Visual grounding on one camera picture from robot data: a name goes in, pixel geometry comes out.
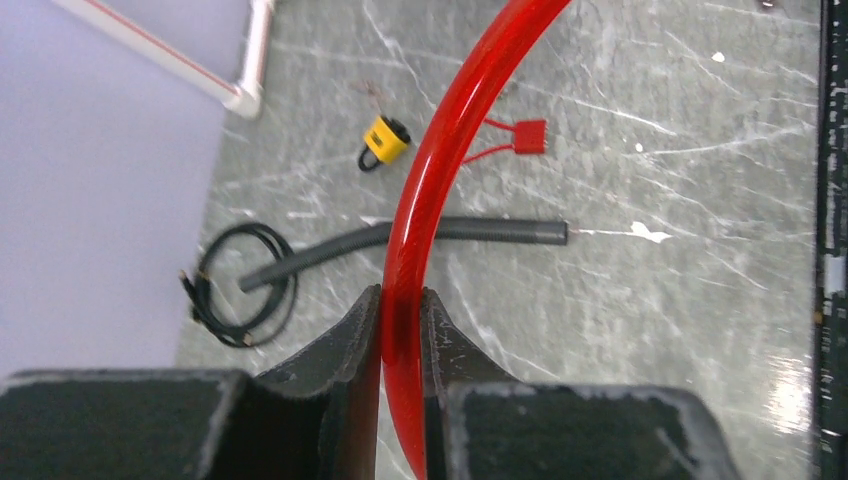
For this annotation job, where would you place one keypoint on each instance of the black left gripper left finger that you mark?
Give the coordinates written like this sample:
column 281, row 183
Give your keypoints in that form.
column 313, row 416

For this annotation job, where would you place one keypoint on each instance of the white pvc pipe frame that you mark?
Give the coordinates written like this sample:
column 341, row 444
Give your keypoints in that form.
column 243, row 97

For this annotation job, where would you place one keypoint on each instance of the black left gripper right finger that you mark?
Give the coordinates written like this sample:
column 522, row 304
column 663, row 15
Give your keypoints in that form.
column 483, row 423

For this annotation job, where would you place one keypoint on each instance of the red cable bike lock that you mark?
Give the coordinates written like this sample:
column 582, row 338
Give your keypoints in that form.
column 475, row 88

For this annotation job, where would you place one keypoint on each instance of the yellow padlock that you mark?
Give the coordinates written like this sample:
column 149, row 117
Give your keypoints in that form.
column 384, row 142

